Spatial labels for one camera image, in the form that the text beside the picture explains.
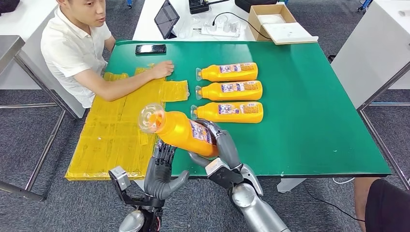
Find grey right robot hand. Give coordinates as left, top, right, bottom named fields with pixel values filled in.
left=188, top=119, right=243, bottom=170

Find person's hand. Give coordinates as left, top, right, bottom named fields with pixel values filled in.
left=149, top=60, right=175, bottom=80

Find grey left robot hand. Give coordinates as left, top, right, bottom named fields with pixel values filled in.
left=144, top=141, right=190, bottom=201

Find orange detergent bottle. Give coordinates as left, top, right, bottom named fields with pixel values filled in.
left=138, top=103, right=220, bottom=158
left=195, top=80, right=264, bottom=102
left=190, top=101, right=264, bottom=124
left=195, top=62, right=259, bottom=83

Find black smartphone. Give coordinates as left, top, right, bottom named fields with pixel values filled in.
left=134, top=44, right=167, bottom=56

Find white table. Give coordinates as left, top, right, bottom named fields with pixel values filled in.
left=132, top=0, right=257, bottom=42

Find black tablet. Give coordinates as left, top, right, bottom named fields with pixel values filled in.
left=153, top=0, right=180, bottom=40

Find white power strip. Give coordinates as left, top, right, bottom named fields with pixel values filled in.
left=201, top=16, right=241, bottom=38

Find yellow taped cardboard sheet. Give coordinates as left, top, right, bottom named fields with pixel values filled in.
left=64, top=64, right=190, bottom=182

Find black electronic device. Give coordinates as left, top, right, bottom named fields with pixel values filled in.
left=188, top=0, right=230, bottom=15

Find green table mat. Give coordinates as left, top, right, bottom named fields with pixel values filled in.
left=105, top=40, right=392, bottom=178

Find person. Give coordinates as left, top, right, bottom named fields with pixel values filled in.
left=353, top=176, right=410, bottom=232
left=41, top=0, right=175, bottom=109

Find brown cardboard box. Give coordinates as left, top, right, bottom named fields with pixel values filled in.
left=248, top=3, right=297, bottom=42

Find black bag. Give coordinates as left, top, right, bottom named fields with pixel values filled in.
left=0, top=0, right=20, bottom=15
left=234, top=0, right=278, bottom=14

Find white foam pad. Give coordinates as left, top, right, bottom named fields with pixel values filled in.
left=258, top=14, right=286, bottom=26

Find white foam board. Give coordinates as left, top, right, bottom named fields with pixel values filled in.
left=263, top=21, right=319, bottom=45

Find white desk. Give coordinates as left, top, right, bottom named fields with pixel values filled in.
left=0, top=0, right=87, bottom=119
left=330, top=0, right=410, bottom=110

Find steel table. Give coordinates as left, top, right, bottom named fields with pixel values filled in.
left=0, top=35, right=79, bottom=203

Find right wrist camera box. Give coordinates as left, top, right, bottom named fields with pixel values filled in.
left=205, top=157, right=244, bottom=190

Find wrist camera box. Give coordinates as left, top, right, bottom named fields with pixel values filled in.
left=108, top=166, right=132, bottom=196
left=205, top=157, right=244, bottom=190

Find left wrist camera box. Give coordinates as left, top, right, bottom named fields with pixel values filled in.
left=108, top=166, right=132, bottom=196

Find black power cable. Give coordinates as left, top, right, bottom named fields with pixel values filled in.
left=212, top=12, right=273, bottom=41

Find black floor cable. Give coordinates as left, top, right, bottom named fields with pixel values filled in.
left=302, top=182, right=366, bottom=222

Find white floor cable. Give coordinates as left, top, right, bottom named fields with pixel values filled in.
left=331, top=176, right=355, bottom=185

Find steel table frame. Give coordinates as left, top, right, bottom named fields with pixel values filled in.
left=356, top=60, right=410, bottom=189

